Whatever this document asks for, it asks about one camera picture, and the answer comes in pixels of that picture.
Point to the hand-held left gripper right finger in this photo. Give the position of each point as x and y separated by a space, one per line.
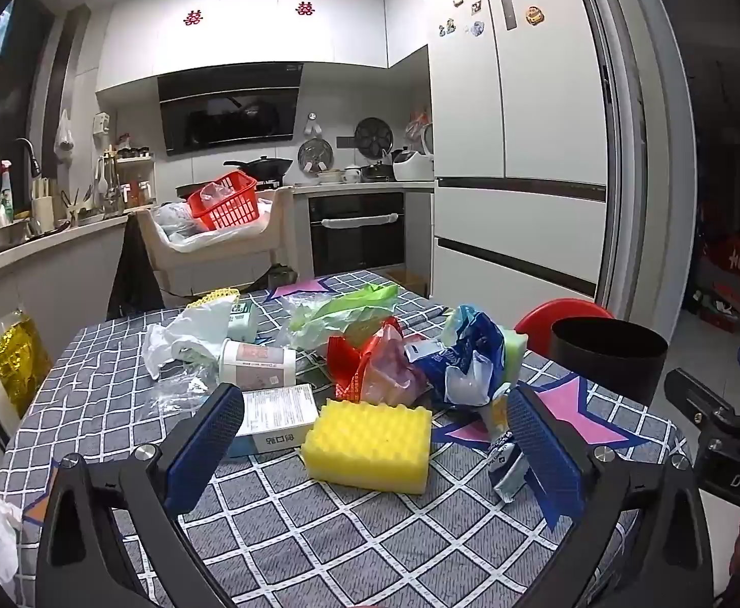
544 449

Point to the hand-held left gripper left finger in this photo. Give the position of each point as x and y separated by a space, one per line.
208 443

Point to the small blue white packet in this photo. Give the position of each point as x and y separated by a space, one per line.
506 468

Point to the clear plastic wrap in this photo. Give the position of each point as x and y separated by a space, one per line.
180 396

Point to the white printed carton box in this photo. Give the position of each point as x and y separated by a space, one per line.
278 415

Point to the white paper cup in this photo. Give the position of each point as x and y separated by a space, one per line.
259 364

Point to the black trash bin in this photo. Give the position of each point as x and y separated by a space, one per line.
610 361

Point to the pale green sponge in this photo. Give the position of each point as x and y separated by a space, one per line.
514 351

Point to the white plastic bag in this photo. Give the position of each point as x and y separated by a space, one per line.
186 335
63 136

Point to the blue plastic bag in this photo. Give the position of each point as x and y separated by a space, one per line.
452 361

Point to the yellow mesh scrubber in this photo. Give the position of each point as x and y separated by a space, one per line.
211 299

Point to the red plastic bag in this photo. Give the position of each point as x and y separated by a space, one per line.
344 364

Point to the yellow egg-crate sponge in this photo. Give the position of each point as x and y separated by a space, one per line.
370 443

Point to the pink plastic bag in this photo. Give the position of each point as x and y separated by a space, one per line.
398 370

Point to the green plastic bag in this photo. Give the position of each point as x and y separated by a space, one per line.
338 310

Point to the grey checked star tablecloth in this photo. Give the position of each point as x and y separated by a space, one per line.
281 519

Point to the red printed box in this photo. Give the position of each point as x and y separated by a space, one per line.
734 259

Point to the red plastic stool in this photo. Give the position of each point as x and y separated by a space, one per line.
566 313

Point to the beige baby chair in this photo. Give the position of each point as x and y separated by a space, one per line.
218 259

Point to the gold foil bag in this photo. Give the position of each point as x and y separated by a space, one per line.
18 361

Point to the cardboard box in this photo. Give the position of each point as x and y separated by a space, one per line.
408 280

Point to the red plastic basket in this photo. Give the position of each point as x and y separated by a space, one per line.
224 206

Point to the black built-in oven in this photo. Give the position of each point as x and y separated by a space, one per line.
357 234

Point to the white spice rack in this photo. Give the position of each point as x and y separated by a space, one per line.
135 183

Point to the black wok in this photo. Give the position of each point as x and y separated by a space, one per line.
262 166

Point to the white knife block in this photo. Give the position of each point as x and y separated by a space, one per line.
44 209

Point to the steel basin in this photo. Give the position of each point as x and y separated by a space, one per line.
2 234

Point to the silver round steamer rack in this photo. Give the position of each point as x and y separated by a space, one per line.
316 157

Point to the white rice cooker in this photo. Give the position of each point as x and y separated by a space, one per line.
413 166

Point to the white spray bottle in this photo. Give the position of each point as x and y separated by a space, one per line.
6 187

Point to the black range hood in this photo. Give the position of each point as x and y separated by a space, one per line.
230 114

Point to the white refrigerator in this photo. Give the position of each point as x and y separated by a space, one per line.
534 107

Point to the black kitchen faucet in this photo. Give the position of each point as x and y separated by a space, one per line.
30 155

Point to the hanging white plastic bag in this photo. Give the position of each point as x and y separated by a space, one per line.
63 136

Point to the dark round steamer rack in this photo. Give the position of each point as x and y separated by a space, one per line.
373 136

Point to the white wall cabinets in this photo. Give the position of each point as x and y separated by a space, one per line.
249 31

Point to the red paper wall decal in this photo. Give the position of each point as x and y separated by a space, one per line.
303 8
192 18

